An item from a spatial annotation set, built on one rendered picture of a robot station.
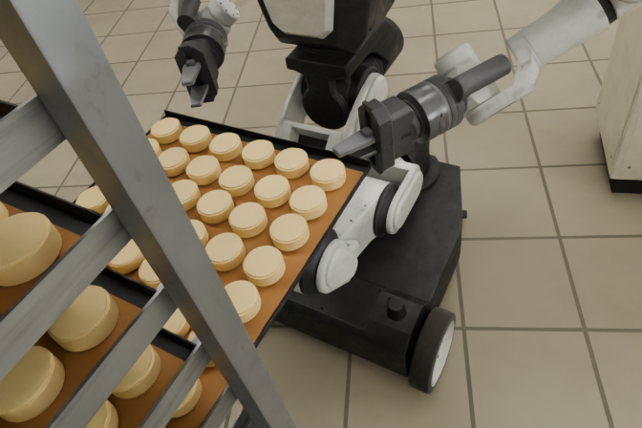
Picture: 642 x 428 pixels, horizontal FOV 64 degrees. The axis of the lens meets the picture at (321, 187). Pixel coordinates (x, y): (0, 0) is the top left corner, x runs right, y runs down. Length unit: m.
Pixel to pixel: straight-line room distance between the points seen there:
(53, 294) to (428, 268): 1.11
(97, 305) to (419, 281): 1.01
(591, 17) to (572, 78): 1.44
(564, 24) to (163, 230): 0.67
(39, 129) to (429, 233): 1.22
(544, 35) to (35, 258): 0.72
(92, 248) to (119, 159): 0.07
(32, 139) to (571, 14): 0.73
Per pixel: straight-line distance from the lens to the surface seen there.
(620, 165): 1.73
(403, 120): 0.77
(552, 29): 0.86
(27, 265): 0.38
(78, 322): 0.45
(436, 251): 1.40
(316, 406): 1.41
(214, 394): 0.60
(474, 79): 0.81
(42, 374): 0.44
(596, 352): 1.51
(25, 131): 0.31
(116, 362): 0.42
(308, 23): 0.89
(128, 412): 0.52
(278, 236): 0.66
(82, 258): 0.36
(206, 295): 0.42
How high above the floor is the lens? 1.29
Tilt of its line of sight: 45 degrees down
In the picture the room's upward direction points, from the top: 13 degrees counter-clockwise
